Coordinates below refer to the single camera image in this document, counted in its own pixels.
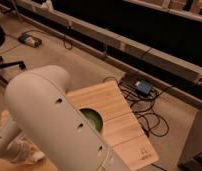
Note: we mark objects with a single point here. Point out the long white shelf rail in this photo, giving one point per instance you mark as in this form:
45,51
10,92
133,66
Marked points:
166,46

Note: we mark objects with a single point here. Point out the blue power adapter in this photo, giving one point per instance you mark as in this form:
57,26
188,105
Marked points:
144,87

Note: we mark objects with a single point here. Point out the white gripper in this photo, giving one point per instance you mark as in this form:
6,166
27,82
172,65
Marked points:
18,151

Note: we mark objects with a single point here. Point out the floor power strip box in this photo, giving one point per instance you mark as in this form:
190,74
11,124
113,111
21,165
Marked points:
29,40

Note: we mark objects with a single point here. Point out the white rectangular sponge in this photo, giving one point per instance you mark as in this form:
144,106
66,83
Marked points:
36,156

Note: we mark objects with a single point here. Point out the black office chair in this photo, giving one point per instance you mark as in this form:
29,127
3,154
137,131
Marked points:
0,56

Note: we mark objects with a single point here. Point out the green ceramic bowl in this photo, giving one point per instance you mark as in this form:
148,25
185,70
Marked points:
94,118

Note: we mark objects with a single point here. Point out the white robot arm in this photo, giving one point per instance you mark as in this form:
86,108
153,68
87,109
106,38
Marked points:
38,106

